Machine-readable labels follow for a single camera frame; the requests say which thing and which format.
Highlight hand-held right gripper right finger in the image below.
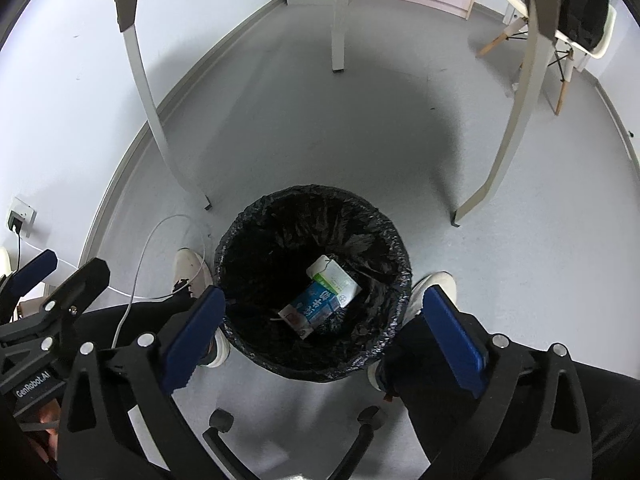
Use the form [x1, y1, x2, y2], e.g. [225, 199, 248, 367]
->
[415, 285, 601, 480]

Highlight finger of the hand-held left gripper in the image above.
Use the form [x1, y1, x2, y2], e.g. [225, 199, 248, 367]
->
[0, 249, 58, 311]
[0, 258, 111, 361]

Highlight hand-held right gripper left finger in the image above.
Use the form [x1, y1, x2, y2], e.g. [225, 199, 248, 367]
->
[57, 285, 236, 480]

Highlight black bagged trash bin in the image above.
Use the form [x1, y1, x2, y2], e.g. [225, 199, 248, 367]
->
[214, 186, 414, 383]

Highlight person's right white shoe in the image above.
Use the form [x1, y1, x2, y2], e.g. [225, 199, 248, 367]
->
[367, 271, 458, 392]

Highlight person's white shoe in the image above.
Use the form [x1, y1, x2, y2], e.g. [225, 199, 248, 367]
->
[367, 271, 458, 392]
[172, 247, 232, 369]

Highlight person's left white shoe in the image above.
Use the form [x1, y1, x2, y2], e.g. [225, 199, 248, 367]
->
[172, 247, 232, 369]

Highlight black office chair base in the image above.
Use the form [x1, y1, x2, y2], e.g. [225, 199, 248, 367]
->
[201, 406, 387, 480]

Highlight blue milk carton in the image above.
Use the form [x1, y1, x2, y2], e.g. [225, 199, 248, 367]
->
[277, 280, 347, 342]

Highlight green white carton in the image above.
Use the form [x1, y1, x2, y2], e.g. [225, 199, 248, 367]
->
[306, 255, 363, 309]

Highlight person's right leg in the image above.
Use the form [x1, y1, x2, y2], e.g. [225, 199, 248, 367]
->
[380, 310, 640, 480]

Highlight grey table leg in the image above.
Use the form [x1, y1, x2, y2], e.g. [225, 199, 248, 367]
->
[330, 0, 367, 74]
[112, 0, 214, 211]
[450, 0, 562, 228]

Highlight white chair wooden legs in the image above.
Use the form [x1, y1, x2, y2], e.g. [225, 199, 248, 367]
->
[475, 0, 617, 116]

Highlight black backpack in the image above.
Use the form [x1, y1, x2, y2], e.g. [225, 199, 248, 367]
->
[554, 0, 612, 52]

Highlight black plug cable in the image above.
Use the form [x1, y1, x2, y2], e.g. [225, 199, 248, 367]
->
[9, 216, 25, 273]

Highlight white cable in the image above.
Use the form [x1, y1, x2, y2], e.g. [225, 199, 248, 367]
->
[112, 215, 207, 351]

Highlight white wall socket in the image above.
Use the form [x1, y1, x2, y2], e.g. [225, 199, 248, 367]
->
[6, 197, 37, 239]

